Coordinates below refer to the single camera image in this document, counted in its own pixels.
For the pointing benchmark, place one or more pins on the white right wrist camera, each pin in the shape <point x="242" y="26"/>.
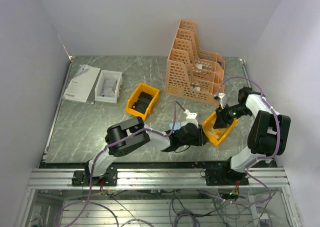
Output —
<point x="221" y="97"/>

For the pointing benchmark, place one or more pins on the yellow bin with boxes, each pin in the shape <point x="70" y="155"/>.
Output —
<point x="216" y="136"/>

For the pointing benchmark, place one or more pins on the peach plastic file organizer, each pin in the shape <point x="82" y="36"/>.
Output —
<point x="191" y="72"/>

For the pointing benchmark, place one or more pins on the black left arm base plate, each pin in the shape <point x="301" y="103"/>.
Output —
<point x="81" y="178"/>

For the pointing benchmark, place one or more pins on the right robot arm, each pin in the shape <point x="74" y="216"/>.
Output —
<point x="267" y="137"/>

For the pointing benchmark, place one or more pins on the yellow bin with black item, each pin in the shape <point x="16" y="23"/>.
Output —
<point x="142" y="101"/>

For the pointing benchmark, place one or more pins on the white paper booklet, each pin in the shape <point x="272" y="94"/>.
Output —
<point x="81" y="87"/>

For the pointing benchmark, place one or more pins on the white plastic box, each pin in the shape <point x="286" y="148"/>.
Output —
<point x="108" y="86"/>

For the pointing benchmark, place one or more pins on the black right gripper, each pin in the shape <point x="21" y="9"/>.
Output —
<point x="222" y="120"/>

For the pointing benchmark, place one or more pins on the green card holder wallet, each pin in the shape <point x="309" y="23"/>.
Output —
<point x="176" y="125"/>

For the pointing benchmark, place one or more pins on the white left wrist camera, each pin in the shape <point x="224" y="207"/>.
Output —
<point x="192" y="117"/>

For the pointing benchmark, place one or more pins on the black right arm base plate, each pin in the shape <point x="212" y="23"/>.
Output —
<point x="219" y="173"/>

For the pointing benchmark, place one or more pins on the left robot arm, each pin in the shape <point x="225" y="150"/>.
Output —
<point x="129" y="135"/>

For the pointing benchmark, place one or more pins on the aluminium frame rail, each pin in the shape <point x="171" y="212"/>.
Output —
<point x="154" y="179"/>

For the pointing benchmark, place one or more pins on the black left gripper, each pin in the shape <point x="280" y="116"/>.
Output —
<point x="202" y="139"/>

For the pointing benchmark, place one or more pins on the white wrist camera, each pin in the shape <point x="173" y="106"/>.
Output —
<point x="192" y="117"/>
<point x="221" y="97"/>

